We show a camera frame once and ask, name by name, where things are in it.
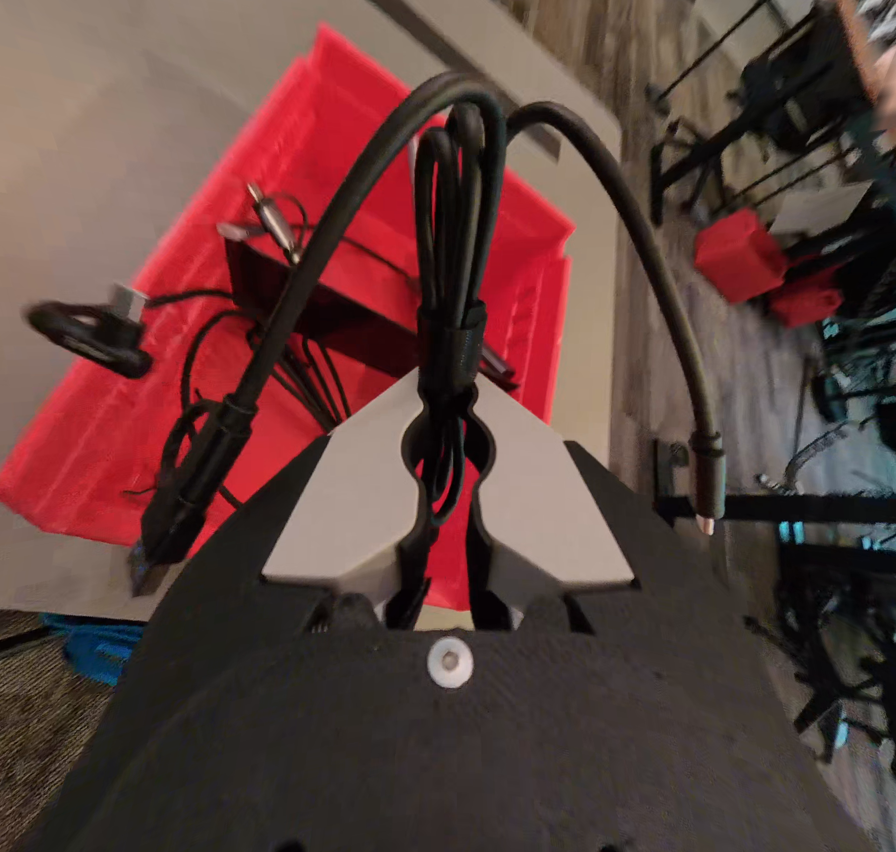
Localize black plastic bin divider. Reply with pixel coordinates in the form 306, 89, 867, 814
224, 243, 512, 384

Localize small grey usb adapter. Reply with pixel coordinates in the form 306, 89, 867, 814
26, 282, 155, 380

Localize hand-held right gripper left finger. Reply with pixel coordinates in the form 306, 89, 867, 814
262, 369, 428, 594

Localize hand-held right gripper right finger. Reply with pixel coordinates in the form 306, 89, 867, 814
469, 376, 638, 597

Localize red floor container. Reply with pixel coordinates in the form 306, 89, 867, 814
768, 278, 844, 328
696, 208, 788, 303

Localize black office chair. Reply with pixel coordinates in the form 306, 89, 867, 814
651, 40, 848, 223

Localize thick smooth black cable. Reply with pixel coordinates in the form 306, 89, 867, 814
131, 72, 729, 601

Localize red plastic bin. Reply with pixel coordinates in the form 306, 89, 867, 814
0, 23, 575, 615

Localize black desk frame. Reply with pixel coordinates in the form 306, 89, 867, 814
656, 439, 896, 531

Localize person's blue jeans leg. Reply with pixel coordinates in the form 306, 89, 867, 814
42, 614, 148, 685

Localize braided black usb-c cable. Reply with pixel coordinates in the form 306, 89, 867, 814
124, 292, 358, 503

